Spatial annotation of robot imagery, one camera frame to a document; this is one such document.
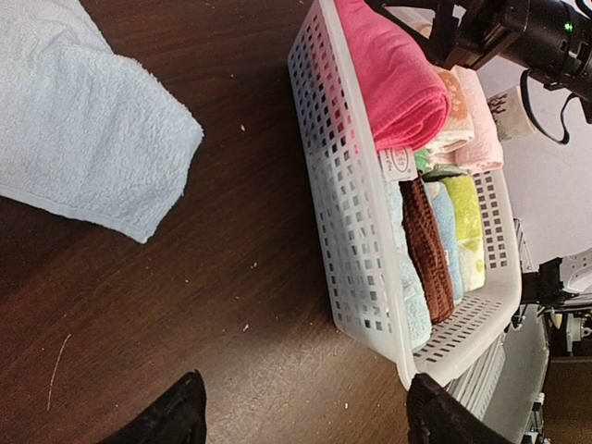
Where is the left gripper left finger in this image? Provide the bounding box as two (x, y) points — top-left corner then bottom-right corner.
(101, 370), (207, 444)

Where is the white plastic basket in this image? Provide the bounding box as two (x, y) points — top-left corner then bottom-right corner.
(288, 1), (522, 386)

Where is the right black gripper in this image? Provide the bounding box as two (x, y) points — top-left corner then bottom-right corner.
(367, 0), (591, 122)

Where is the light pink rolled towel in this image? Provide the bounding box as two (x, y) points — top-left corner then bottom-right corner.
(454, 67), (503, 174)

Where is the magenta pink towel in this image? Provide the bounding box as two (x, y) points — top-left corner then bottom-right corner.
(335, 1), (451, 151)

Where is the yellow rolled towel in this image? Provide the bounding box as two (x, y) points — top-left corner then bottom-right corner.
(442, 175), (486, 293)

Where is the light blue rolled towel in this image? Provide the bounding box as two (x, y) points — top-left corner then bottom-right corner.
(383, 180), (432, 351)

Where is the cream patterned mug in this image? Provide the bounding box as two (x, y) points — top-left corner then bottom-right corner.
(487, 85), (537, 142)

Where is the green rolled towel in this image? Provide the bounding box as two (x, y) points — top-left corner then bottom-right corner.
(414, 148), (468, 182)

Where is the dark red rolled towel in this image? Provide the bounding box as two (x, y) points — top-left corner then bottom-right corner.
(400, 178), (454, 325)

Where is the cartoon print rolled towel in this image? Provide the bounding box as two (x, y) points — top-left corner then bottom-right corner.
(425, 67), (478, 154)

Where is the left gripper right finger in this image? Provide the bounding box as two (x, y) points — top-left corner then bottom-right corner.
(406, 373), (510, 444)

